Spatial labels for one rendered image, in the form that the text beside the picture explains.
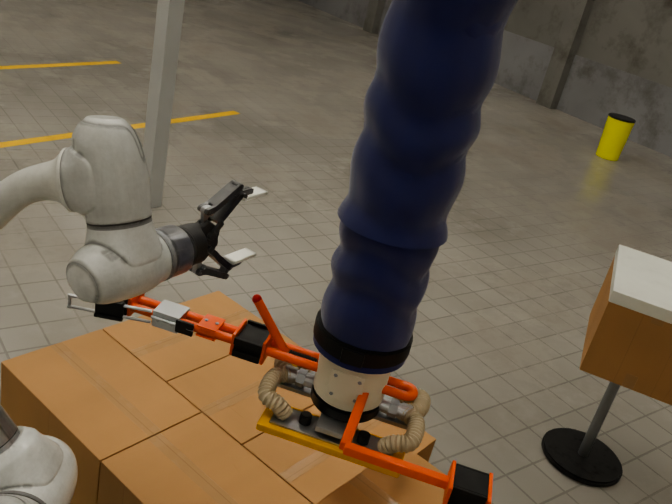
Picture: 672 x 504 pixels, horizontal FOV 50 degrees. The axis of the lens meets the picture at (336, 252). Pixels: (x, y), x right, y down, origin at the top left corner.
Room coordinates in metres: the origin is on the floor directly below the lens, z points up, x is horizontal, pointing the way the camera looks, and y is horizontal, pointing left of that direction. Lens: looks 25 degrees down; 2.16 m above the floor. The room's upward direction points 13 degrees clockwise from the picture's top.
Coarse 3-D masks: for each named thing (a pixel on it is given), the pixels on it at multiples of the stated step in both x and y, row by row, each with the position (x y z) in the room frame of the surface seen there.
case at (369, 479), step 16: (416, 464) 1.46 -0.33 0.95; (352, 480) 1.35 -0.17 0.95; (368, 480) 1.37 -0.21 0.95; (384, 480) 1.38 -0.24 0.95; (400, 480) 1.39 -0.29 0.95; (416, 480) 1.41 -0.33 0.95; (336, 496) 1.29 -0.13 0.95; (352, 496) 1.30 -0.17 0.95; (368, 496) 1.31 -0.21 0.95; (384, 496) 1.32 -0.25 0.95; (400, 496) 1.34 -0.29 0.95; (416, 496) 1.35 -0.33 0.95; (432, 496) 1.36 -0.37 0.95
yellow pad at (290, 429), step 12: (264, 420) 1.31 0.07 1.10; (276, 420) 1.32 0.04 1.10; (288, 420) 1.33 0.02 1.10; (300, 420) 1.32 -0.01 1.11; (312, 420) 1.35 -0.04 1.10; (276, 432) 1.29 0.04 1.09; (288, 432) 1.29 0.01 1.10; (300, 432) 1.30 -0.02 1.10; (312, 432) 1.31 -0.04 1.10; (360, 432) 1.31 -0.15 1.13; (300, 444) 1.28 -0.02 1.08; (312, 444) 1.28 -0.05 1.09; (324, 444) 1.28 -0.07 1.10; (336, 444) 1.29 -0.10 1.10; (360, 444) 1.30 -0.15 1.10; (372, 444) 1.31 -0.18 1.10; (336, 456) 1.27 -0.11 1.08; (348, 456) 1.27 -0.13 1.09; (396, 456) 1.30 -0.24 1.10; (372, 468) 1.26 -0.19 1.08
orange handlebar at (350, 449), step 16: (144, 304) 1.51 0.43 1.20; (192, 320) 1.49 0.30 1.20; (208, 320) 1.47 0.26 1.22; (224, 320) 1.49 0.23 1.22; (208, 336) 1.44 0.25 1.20; (224, 336) 1.44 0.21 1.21; (272, 352) 1.42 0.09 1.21; (288, 352) 1.45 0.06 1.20; (304, 352) 1.45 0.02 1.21; (400, 384) 1.41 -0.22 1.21; (352, 416) 1.24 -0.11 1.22; (352, 432) 1.19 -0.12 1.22; (352, 448) 1.14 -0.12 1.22; (368, 448) 1.16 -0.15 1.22; (384, 464) 1.13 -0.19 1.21; (400, 464) 1.13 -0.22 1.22; (432, 480) 1.11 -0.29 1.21; (448, 480) 1.12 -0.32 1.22
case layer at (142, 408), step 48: (96, 336) 2.25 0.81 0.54; (144, 336) 2.32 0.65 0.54; (192, 336) 2.39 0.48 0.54; (48, 384) 1.92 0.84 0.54; (96, 384) 1.97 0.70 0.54; (144, 384) 2.03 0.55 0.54; (192, 384) 2.10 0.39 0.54; (240, 384) 2.16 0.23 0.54; (48, 432) 1.80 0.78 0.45; (96, 432) 1.75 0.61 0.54; (144, 432) 1.80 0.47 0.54; (192, 432) 1.85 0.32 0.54; (240, 432) 1.91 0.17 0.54; (384, 432) 2.08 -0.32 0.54; (96, 480) 1.64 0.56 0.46; (144, 480) 1.60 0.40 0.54; (192, 480) 1.64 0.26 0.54; (240, 480) 1.69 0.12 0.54; (288, 480) 1.74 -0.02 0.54; (336, 480) 1.79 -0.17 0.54
